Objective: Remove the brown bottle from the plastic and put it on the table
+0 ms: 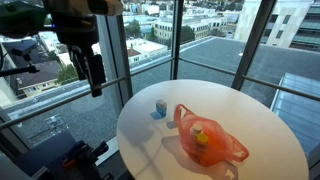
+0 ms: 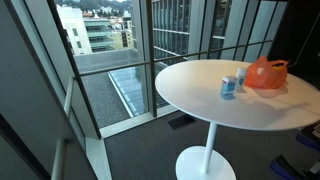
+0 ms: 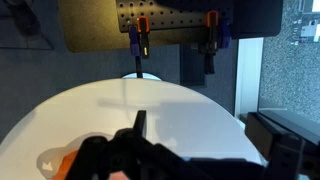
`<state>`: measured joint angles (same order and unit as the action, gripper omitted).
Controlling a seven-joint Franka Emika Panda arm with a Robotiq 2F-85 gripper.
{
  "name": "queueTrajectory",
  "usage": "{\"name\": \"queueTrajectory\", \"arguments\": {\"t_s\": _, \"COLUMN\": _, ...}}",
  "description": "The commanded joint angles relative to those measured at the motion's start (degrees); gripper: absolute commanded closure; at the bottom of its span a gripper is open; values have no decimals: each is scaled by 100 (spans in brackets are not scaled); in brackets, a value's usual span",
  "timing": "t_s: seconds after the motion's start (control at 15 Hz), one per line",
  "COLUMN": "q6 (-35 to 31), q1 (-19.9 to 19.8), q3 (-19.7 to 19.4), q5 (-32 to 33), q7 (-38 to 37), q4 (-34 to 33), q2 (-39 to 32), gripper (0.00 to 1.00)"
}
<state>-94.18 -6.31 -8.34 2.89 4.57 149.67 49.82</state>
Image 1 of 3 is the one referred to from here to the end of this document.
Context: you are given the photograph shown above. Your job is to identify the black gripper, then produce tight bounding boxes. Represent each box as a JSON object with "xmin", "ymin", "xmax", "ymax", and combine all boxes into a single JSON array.
[{"xmin": 53, "ymin": 13, "xmax": 107, "ymax": 98}]

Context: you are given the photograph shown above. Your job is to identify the orange plastic bag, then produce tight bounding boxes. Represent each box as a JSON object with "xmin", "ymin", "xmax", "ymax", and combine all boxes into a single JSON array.
[{"xmin": 173, "ymin": 103, "xmax": 250, "ymax": 168}]

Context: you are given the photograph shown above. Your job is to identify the bottle with plain white cap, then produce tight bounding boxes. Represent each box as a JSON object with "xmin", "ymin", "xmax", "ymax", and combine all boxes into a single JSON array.
[{"xmin": 189, "ymin": 123, "xmax": 204, "ymax": 138}]

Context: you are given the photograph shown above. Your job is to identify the small blue white box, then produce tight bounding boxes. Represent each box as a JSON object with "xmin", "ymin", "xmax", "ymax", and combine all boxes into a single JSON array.
[{"xmin": 155, "ymin": 98, "xmax": 168, "ymax": 118}]

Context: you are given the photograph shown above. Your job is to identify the black robot cart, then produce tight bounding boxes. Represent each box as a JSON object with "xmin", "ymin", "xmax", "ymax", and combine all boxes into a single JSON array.
[{"xmin": 13, "ymin": 130, "xmax": 111, "ymax": 180}]

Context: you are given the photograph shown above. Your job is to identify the black camera on stand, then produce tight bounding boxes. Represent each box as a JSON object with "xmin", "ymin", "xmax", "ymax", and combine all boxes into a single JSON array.
[{"xmin": 0, "ymin": 39, "xmax": 40, "ymax": 78}]

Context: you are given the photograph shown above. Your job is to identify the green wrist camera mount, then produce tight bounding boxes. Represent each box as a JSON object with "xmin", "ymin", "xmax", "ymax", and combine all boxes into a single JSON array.
[{"xmin": 0, "ymin": 1, "xmax": 48, "ymax": 38}]

